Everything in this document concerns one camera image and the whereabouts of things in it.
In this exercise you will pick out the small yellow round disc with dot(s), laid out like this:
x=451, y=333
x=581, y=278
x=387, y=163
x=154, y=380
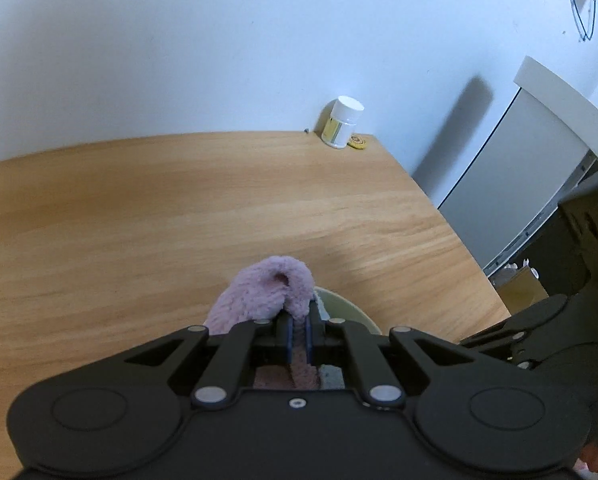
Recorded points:
x=357, y=142

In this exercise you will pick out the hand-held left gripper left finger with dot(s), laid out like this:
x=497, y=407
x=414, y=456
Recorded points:
x=289, y=336

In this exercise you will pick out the white bottle with yellow label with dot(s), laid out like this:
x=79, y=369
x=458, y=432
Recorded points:
x=342, y=122

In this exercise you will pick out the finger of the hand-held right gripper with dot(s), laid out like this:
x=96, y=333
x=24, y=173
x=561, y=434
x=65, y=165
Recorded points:
x=524, y=325

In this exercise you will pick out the white cabinet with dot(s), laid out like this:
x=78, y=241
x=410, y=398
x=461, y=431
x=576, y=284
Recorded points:
x=519, y=170

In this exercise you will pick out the cardboard box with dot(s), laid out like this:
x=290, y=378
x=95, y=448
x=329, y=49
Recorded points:
x=521, y=290

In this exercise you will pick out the pale cream bowl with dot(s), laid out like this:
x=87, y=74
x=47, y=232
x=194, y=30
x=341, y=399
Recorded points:
x=346, y=312

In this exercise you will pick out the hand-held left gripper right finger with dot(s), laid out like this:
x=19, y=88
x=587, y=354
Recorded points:
x=309, y=336

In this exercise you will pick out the purple fluffy cloth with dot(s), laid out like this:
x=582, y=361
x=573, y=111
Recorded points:
x=259, y=300

